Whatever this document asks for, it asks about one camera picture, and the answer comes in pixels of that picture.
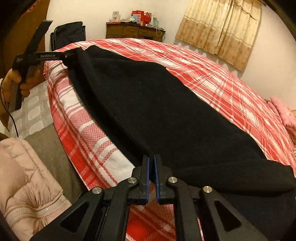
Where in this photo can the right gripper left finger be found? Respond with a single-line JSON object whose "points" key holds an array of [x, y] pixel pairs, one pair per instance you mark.
{"points": [[101, 214]]}

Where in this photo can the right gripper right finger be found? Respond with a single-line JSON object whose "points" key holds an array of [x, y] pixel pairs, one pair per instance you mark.
{"points": [[200, 213]]}

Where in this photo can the black pants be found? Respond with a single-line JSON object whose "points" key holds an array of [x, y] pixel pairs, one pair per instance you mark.
{"points": [[145, 110]]}

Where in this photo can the person's left hand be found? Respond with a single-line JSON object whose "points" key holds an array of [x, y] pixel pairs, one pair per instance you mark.
{"points": [[14, 77]]}

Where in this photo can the black folding chair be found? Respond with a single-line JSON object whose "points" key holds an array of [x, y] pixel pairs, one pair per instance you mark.
{"points": [[66, 34]]}

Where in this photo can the red plaid bed sheet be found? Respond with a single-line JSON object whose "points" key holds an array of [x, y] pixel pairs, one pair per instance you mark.
{"points": [[99, 162]]}

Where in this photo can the pink quilted jacket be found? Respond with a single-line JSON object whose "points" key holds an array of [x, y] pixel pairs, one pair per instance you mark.
{"points": [[30, 196]]}

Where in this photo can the brown wooden desk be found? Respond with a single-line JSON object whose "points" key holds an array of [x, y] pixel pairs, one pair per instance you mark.
{"points": [[130, 30]]}

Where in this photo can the white greeting card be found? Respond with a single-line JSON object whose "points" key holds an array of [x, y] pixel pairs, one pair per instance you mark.
{"points": [[115, 16]]}

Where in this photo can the pink pillow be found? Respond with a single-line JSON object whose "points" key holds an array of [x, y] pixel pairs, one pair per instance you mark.
{"points": [[284, 114]]}

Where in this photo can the red gift bag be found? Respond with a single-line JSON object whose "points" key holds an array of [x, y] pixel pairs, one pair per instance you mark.
{"points": [[142, 17]]}

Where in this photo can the beige patterned curtain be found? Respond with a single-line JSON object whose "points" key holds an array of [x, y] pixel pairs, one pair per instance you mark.
{"points": [[226, 29]]}

